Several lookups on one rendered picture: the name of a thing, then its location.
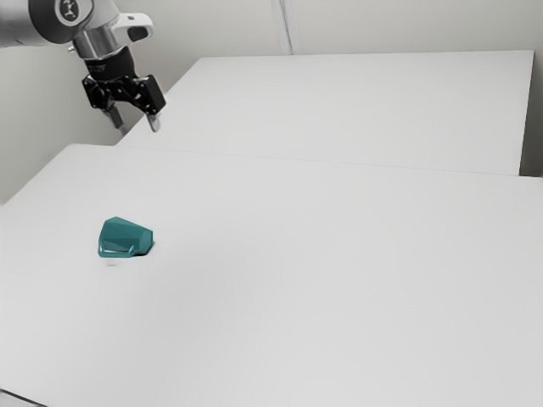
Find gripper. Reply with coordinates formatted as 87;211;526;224
81;47;167;136

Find teal faceted mug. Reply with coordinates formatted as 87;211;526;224
97;216;154;259

